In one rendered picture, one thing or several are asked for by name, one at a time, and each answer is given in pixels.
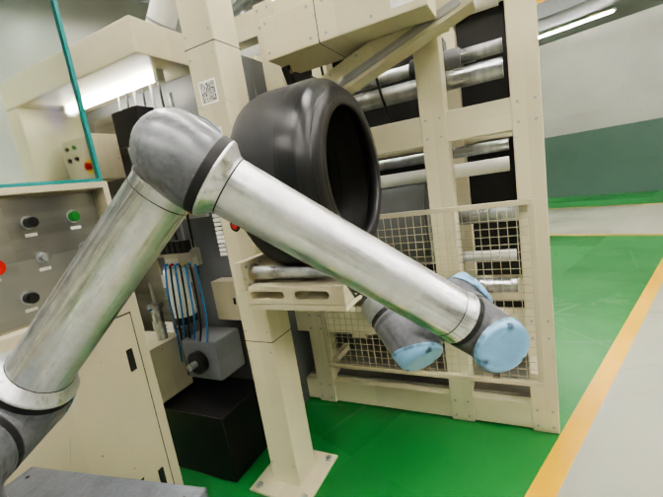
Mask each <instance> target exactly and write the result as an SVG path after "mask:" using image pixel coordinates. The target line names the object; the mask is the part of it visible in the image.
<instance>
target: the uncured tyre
mask: <svg viewBox="0 0 663 497"><path fill-rule="evenodd" d="M230 139H232V140H234V141H235V142H237V144H238V148H239V151H240V154H241V157H242V158H243V159H244V160H245V161H247V162H249V163H250V164H252V165H254V166H255V167H257V168H259V169H260V170H262V171H264V172H266V173H267V174H269V175H271V176H272V177H274V178H276V179H278V180H280V181H281V182H283V183H285V184H286V185H288V186H290V187H291V188H293V189H295V190H297V191H298V192H300V193H302V194H303V195H305V196H307V197H308V198H310V199H312V200H313V201H315V202H317V203H318V204H320V205H322V206H324V207H325V208H327V209H329V210H330V211H331V212H333V213H334V214H336V215H338V216H339V217H341V218H343V219H345V220H346V221H348V222H350V223H351V224H353V225H355V226H356V227H358V228H360V229H362V230H363V231H365V232H367V233H368V234H370V235H372V236H373V237H374V236H375V234H376V231H377V228H378V224H379V219H380V211H381V176H380V167H379V161H378V155H377V150H376V146H375V142H374V138H373V135H372V132H371V129H370V126H369V123H368V121H367V118H366V116H365V114H364V112H363V110H362V108H361V106H360V105H359V103H358V102H357V100H356V99H355V98H354V97H353V96H352V95H351V94H350V93H349V92H348V91H346V90H345V89H344V88H343V87H341V86H340V85H339V84H337V83H336V82H334V81H332V80H330V79H326V78H310V79H307V80H304V81H300V82H297V83H294V84H291V85H287V86H284V87H281V88H278V89H274V90H271V91H268V92H265V93H262V94H260V95H258V96H256V97H255V98H253V99H252V100H251V101H250V102H248V103H247V104H246V105H245V106H244V107H243V108H242V110H241V111H240V113H239V114H238V116H237V118H236V120H235V123H234V126H233V129H232V133H231V137H230ZM246 232H247V231H246ZM247 234H248V235H249V237H250V238H251V239H252V241H253V242H254V244H255V245H256V246H257V247H258V249H259V250H260V251H261V252H262V253H264V254H265V255H266V256H267V257H269V258H270V259H272V260H274V261H276V262H279V263H282V264H302V263H305V262H303V261H301V260H299V259H297V258H295V257H294V256H292V255H290V254H288V253H286V252H284V251H283V250H281V249H279V248H276V247H275V246H273V245H271V244H269V243H267V242H265V241H264V240H262V239H260V238H258V237H256V236H254V235H253V234H251V233H249V232H247Z"/></svg>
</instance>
